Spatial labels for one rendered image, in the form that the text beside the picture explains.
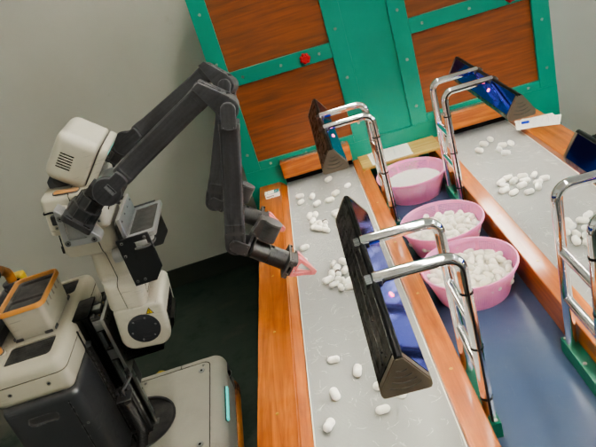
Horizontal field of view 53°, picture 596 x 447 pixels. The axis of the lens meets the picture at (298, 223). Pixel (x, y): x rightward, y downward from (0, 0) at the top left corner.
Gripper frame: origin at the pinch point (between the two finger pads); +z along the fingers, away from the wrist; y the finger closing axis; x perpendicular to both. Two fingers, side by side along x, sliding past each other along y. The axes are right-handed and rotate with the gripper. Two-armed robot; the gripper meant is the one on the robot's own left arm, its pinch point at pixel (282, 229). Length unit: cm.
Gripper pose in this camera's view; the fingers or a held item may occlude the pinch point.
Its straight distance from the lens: 206.3
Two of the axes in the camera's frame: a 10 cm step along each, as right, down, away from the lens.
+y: -0.4, -4.2, 9.1
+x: -4.2, 8.3, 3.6
